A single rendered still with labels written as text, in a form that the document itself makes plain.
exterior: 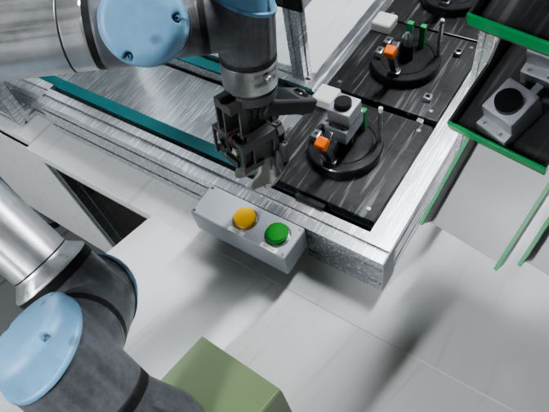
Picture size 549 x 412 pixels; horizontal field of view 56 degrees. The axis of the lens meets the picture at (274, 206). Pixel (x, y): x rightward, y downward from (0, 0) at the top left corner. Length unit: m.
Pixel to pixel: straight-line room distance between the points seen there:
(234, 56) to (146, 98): 0.65
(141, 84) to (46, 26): 0.81
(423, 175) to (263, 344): 0.41
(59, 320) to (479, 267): 0.70
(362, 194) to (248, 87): 0.34
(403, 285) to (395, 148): 0.25
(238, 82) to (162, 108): 0.58
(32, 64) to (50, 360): 0.30
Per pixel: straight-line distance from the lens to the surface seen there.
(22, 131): 1.46
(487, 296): 0.97
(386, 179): 0.94
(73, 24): 0.51
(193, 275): 1.01
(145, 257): 1.07
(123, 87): 1.33
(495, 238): 0.84
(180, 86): 1.27
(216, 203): 0.96
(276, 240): 0.88
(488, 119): 0.69
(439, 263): 0.98
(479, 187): 0.84
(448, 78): 1.12
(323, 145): 0.86
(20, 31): 0.53
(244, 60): 0.65
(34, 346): 0.60
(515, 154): 0.68
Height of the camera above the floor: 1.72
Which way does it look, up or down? 54 degrees down
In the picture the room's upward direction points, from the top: 15 degrees counter-clockwise
